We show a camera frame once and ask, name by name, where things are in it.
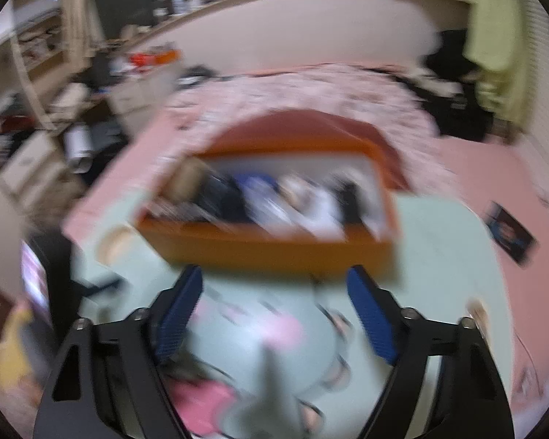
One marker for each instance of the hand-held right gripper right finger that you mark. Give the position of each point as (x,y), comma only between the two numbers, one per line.
(370,315)

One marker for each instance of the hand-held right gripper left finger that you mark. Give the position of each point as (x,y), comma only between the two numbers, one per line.
(183,315)

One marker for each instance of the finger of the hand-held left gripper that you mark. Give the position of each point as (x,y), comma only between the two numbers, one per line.
(98,287)

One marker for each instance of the orange cardboard box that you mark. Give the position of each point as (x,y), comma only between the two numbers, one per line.
(256,247)

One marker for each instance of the white fluffy scrunchie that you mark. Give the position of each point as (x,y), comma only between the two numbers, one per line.
(318,210)

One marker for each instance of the black fluffy pouch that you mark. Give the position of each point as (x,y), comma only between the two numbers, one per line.
(219,199)

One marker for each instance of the blue tin box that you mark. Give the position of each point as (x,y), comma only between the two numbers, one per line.
(258,186)

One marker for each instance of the red container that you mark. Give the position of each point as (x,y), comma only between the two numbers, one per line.
(142,59)

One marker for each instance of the yellow cloth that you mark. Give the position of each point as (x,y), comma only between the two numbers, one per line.
(13,352)

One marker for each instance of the white rolled tube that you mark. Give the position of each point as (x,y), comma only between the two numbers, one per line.
(78,146)

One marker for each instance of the dark printed card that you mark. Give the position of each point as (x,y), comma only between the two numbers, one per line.
(510,233)

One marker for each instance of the pink bed sheet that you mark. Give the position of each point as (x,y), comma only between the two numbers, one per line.
(476,178)

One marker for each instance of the white drawer cabinet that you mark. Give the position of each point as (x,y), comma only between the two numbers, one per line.
(137,91)

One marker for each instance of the pile of black clothes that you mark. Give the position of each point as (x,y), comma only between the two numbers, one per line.
(457,114)

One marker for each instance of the grey bundle on bed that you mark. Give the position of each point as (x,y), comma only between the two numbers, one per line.
(194,75)

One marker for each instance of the pink floral quilt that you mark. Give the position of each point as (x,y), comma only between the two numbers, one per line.
(302,91)

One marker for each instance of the small orange box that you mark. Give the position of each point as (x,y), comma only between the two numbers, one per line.
(169,55)

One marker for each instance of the light green hanging garment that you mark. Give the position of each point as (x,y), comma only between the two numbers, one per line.
(494,32)

